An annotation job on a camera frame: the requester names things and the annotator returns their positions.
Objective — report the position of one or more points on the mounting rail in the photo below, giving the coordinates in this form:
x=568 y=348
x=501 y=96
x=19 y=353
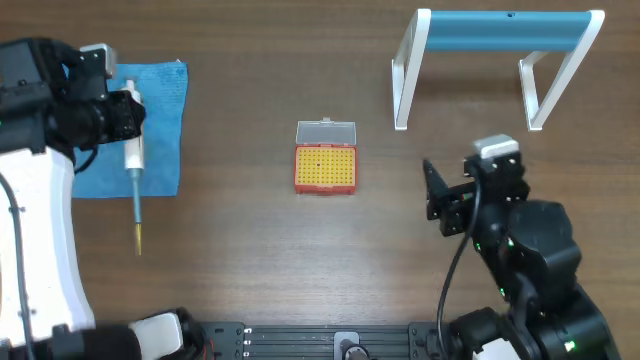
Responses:
x=290 y=340

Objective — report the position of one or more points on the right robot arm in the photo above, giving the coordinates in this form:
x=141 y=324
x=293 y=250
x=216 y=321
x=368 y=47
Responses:
x=545 y=240

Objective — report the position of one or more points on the blue cloth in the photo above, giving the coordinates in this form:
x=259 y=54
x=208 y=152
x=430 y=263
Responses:
x=160 y=125

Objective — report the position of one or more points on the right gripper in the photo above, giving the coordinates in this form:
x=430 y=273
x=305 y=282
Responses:
x=455 y=210

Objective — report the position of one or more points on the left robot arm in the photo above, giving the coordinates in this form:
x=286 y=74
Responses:
x=40 y=225

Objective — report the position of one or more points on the white pipette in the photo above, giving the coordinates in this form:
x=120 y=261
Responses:
x=134 y=155

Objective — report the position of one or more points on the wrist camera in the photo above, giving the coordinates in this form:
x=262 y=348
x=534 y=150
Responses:
x=496 y=146
x=101 y=55

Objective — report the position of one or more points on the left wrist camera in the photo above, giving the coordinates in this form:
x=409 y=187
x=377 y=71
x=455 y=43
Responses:
x=101 y=55

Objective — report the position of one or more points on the red and yellow tip box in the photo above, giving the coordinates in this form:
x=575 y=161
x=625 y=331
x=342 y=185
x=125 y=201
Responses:
x=325 y=170

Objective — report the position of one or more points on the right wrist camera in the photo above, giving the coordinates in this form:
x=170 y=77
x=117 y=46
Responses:
x=496 y=146

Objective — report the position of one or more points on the white and blue stand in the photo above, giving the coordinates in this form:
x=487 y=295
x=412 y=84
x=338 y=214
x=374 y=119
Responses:
x=500 y=30

